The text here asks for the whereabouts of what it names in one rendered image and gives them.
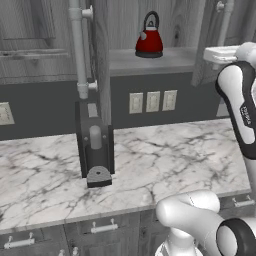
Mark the grey wooden cabinet shelf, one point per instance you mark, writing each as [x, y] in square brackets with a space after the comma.
[150, 63]

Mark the dark grey coffee machine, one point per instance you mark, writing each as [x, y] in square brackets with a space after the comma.
[96, 156]

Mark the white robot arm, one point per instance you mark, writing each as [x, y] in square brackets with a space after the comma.
[238, 100]

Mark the white cupboard knob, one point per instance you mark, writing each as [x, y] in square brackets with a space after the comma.
[62, 252]
[75, 251]

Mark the grey wooden drawer front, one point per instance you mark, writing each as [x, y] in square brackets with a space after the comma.
[126, 233]
[40, 237]
[226, 208]

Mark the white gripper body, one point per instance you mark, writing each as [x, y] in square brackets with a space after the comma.
[221, 54]

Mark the grey wooden cabinet door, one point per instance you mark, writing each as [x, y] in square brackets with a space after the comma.
[33, 40]
[101, 60]
[206, 30]

